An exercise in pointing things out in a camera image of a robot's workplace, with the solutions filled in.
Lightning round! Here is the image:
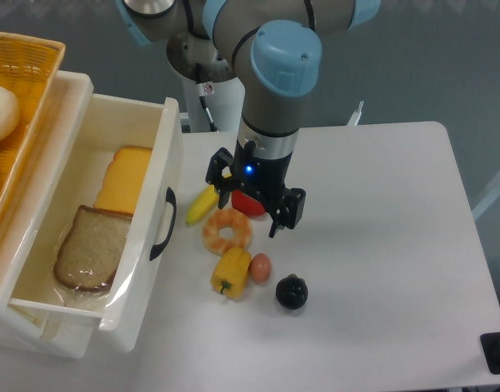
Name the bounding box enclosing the brown egg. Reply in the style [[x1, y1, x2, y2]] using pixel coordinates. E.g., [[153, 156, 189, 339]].
[[249, 253, 272, 284]]

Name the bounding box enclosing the yellow bell pepper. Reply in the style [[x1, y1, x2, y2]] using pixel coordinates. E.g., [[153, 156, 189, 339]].
[[210, 247, 252, 300]]

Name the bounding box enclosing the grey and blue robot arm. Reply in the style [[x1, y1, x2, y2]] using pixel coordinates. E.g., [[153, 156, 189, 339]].
[[117, 1, 380, 233]]

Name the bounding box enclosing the white plastic drawer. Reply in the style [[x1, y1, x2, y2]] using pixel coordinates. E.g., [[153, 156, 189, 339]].
[[11, 95, 183, 352]]

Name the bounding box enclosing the white round bun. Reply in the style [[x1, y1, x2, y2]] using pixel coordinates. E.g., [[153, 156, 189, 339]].
[[0, 86, 20, 142]]

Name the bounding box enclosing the brown bread slice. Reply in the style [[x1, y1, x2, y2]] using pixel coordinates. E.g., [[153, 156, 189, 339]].
[[53, 205, 132, 292]]

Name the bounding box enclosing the black device at table edge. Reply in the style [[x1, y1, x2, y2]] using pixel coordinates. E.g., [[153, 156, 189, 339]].
[[480, 332, 500, 375]]

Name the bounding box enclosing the orange toast slice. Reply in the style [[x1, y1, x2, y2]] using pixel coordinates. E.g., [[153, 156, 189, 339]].
[[93, 146, 152, 216]]

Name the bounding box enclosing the black drawer handle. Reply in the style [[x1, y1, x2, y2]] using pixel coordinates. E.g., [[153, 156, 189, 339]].
[[150, 187, 177, 261]]

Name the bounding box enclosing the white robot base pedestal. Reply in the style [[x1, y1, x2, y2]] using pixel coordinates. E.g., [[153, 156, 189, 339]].
[[166, 31, 248, 133]]

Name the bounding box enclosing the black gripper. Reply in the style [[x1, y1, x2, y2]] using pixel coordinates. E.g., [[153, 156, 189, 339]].
[[205, 141, 306, 238]]

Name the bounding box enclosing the orange shrimp ring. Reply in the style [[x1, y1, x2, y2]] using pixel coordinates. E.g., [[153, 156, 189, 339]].
[[202, 207, 253, 256]]

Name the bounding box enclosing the red bell pepper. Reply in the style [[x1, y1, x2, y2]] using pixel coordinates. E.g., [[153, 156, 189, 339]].
[[231, 189, 266, 217]]

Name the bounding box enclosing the yellow banana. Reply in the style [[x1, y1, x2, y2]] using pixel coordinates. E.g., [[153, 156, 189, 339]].
[[185, 185, 219, 226]]

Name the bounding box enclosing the yellow wicker basket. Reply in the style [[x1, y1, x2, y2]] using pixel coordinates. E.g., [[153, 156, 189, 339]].
[[0, 32, 65, 223]]

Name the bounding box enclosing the black round eggplant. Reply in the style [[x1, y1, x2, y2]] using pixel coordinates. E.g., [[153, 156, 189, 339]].
[[275, 274, 309, 310]]

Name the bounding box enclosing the white plastic drawer cabinet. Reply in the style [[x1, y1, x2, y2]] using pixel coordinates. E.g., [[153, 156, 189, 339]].
[[0, 71, 94, 359]]

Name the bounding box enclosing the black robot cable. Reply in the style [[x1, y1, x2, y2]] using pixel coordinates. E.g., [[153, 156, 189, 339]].
[[194, 62, 219, 133]]

